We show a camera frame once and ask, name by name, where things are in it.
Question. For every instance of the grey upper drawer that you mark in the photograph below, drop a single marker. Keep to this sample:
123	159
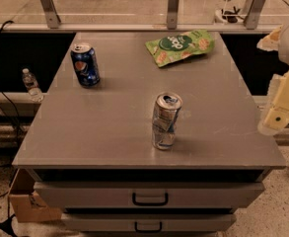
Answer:
148	194

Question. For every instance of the cardboard box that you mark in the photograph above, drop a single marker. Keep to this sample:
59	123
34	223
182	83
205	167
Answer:
27	204

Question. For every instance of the middle metal railing bracket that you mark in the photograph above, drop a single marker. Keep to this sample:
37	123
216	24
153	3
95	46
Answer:
172	14

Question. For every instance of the grey lower drawer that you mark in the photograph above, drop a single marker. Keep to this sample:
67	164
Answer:
148	223

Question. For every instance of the left metal railing bracket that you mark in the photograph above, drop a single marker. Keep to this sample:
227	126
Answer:
51	16

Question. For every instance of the clear plastic water bottle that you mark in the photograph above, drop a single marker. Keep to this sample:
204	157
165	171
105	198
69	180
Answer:
32	85

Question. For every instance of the crushed silver redbull can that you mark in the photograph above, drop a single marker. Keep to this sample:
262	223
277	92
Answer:
165	113

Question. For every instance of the green snack bag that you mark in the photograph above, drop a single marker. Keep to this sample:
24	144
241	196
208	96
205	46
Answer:
176	48

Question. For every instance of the blue pepsi can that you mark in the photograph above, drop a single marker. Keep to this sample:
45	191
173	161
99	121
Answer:
85	64

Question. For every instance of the right metal railing bracket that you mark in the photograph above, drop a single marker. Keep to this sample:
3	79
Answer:
252	10

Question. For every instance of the metal railing bracket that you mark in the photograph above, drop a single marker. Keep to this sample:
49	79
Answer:
172	14
252	10
51	16

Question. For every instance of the grey drawer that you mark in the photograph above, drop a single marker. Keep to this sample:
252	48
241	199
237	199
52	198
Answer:
148	194
148	223

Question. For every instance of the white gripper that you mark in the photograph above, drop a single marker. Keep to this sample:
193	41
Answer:
275	117

